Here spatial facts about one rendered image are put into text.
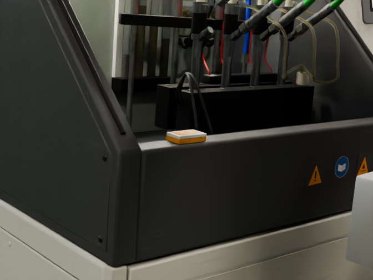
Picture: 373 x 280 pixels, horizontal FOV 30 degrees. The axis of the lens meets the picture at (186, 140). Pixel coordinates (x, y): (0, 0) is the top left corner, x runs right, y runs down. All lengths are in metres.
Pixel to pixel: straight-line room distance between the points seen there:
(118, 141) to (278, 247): 0.38
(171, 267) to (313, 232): 0.32
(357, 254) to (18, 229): 0.62
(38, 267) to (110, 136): 0.30
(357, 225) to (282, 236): 0.46
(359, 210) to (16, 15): 0.63
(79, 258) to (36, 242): 0.13
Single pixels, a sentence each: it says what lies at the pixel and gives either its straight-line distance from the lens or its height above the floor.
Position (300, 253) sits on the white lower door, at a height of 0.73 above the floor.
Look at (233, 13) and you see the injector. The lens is 1.33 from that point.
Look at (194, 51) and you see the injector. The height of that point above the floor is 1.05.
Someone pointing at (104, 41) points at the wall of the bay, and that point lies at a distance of 1.51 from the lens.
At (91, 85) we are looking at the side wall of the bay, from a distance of 0.95.
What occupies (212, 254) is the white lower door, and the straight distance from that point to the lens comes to 1.06.
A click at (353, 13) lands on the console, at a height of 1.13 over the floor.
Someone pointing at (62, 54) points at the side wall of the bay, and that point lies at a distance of 1.00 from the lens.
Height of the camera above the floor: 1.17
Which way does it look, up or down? 13 degrees down
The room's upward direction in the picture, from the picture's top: 4 degrees clockwise
